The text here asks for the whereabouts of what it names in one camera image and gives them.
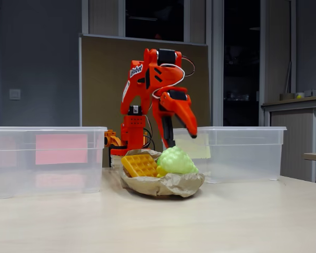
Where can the orange-red gripper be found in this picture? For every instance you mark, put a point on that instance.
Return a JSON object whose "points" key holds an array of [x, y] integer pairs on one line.
{"points": [[179, 106]]}

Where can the light green toy grapes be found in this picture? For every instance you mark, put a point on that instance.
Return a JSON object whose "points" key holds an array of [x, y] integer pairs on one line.
{"points": [[177, 160]]}

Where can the orange toy waffle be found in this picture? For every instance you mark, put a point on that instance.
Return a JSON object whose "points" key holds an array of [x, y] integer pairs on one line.
{"points": [[140, 165]]}

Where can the orange-red robot arm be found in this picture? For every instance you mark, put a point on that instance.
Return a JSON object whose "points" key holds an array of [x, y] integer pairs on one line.
{"points": [[137, 84]]}

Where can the yellow-green sticky note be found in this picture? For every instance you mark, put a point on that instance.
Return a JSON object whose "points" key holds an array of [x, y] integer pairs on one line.
{"points": [[201, 150]]}

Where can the clear plastic bin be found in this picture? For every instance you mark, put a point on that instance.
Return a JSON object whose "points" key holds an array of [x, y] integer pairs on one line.
{"points": [[13, 171], [252, 158]]}

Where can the pink sticky note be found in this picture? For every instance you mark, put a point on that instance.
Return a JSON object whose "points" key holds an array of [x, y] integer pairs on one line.
{"points": [[60, 149]]}

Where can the crumpled brown paper bag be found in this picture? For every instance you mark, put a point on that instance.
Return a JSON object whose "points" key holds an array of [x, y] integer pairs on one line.
{"points": [[168, 185]]}

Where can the orange clamp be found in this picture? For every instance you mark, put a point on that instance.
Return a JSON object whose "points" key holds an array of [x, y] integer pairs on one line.
{"points": [[112, 138]]}

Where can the plywood base block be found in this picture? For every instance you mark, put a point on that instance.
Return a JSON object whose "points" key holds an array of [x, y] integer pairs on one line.
{"points": [[116, 160]]}

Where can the brown pinboard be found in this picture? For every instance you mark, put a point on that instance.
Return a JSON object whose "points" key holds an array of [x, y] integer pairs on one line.
{"points": [[100, 79]]}

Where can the grey cabinet with counter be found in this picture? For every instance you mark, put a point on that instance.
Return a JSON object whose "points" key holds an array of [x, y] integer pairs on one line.
{"points": [[292, 131]]}

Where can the white light switch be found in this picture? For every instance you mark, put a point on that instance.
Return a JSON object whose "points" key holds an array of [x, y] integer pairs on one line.
{"points": [[15, 94]]}

